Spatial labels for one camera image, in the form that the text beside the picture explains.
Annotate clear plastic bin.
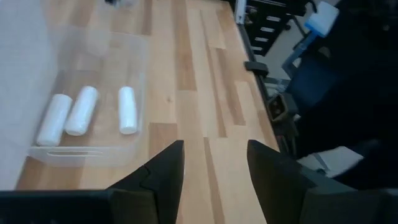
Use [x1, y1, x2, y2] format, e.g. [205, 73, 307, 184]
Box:
[27, 24, 149, 168]

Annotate black table edge clamp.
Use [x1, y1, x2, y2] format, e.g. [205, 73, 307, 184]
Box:
[244, 60, 270, 78]

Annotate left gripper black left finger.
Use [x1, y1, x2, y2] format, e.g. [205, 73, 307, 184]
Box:
[107, 139, 185, 224]

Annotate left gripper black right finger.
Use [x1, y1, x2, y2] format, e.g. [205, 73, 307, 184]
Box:
[247, 139, 317, 224]

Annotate black rack white labels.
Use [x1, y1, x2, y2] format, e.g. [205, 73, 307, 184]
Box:
[241, 0, 312, 57]

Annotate white gauze roll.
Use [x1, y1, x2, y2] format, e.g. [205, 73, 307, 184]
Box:
[64, 85, 99, 136]
[118, 86, 138, 136]
[36, 93, 73, 147]

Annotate white paper sheet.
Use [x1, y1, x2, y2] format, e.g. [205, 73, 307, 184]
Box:
[297, 146, 364, 179]

